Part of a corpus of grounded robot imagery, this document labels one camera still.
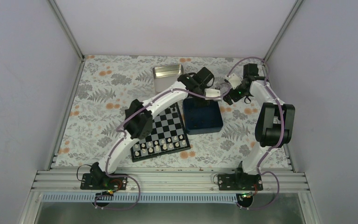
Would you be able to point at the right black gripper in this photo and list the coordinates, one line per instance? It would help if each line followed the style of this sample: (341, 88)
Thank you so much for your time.
(228, 99)

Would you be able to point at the dark blue piece box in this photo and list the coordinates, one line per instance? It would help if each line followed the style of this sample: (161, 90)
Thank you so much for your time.
(201, 117)

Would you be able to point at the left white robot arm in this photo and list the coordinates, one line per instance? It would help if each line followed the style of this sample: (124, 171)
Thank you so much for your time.
(139, 117)

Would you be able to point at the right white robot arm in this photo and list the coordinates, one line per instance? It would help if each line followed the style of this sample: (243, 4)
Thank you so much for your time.
(274, 126)

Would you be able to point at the black grey chess board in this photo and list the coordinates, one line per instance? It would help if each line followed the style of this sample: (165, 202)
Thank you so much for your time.
(167, 127)

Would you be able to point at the floral table mat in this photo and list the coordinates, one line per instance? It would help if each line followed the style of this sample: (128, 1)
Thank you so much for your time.
(108, 85)

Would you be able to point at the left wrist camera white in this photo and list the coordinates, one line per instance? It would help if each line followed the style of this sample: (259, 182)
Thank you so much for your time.
(212, 94)

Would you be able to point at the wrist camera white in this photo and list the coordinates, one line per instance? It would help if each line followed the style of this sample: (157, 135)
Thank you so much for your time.
(212, 94)
(234, 80)

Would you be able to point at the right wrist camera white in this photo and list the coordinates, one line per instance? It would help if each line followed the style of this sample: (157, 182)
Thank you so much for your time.
(234, 80)

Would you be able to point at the aluminium corner post right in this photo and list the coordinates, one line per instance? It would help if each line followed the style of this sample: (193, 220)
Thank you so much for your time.
(289, 18)

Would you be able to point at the aluminium corner post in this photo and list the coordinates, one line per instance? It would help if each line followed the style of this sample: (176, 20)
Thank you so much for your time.
(58, 13)
(289, 18)

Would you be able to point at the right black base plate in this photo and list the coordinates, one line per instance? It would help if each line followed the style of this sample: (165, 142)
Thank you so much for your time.
(241, 181)

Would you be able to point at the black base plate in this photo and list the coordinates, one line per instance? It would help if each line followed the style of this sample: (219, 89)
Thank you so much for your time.
(241, 181)
(117, 182)

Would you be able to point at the aluminium corner post left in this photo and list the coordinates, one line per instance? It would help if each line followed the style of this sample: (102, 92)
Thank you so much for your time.
(58, 13)

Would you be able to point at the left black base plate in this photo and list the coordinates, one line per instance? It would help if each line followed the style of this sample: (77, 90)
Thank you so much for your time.
(117, 182)

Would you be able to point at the aluminium front rail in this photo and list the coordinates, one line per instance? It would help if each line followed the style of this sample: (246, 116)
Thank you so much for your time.
(169, 182)

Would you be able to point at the white slotted cable duct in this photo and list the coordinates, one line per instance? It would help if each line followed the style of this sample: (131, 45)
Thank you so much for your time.
(85, 197)

